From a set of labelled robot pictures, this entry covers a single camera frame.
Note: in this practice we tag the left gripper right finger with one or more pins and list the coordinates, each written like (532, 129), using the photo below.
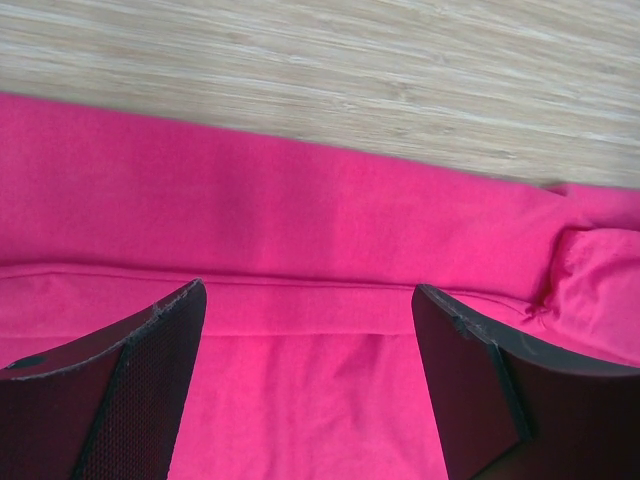
(510, 406)

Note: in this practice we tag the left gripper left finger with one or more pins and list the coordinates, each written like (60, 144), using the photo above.
(107, 405)

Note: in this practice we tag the pink t shirt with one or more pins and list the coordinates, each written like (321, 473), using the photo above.
(308, 367)

